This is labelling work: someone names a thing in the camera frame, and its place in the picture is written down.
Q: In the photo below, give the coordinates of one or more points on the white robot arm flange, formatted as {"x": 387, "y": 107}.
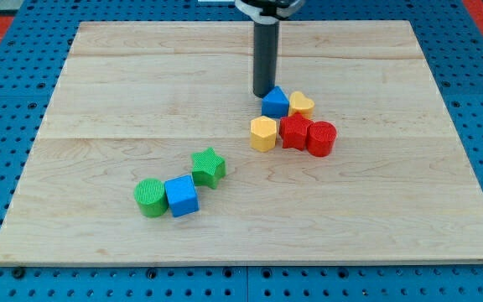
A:
{"x": 268, "y": 12}

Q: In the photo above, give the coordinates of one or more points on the yellow hexagon block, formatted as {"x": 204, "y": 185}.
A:
{"x": 263, "y": 133}

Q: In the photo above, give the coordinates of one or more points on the green star block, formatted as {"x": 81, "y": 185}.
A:
{"x": 208, "y": 168}

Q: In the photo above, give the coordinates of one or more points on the red star block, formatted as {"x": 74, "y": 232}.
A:
{"x": 293, "y": 130}

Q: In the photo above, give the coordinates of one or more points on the blue triangle block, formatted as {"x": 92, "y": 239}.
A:
{"x": 275, "y": 104}

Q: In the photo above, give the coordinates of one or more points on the blue cube block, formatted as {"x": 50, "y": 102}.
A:
{"x": 182, "y": 196}

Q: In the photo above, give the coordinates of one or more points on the yellow heart block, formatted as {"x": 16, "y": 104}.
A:
{"x": 300, "y": 103}

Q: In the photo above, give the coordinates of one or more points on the red cylinder block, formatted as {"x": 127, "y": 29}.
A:
{"x": 321, "y": 137}

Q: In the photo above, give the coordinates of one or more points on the wooden board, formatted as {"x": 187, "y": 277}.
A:
{"x": 136, "y": 99}

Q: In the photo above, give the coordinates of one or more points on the green cylinder block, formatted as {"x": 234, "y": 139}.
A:
{"x": 151, "y": 198}

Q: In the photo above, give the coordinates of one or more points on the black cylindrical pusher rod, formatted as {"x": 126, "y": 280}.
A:
{"x": 265, "y": 53}

